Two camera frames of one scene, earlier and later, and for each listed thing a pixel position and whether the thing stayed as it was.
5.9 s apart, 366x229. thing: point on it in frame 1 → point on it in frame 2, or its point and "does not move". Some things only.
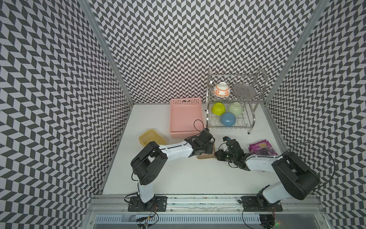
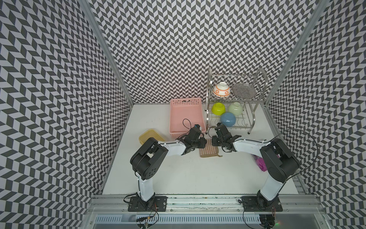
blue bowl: (228, 119) does not move
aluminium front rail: (204, 204) does not move
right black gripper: (219, 156) → (214, 138)
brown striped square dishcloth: (206, 155) does not move
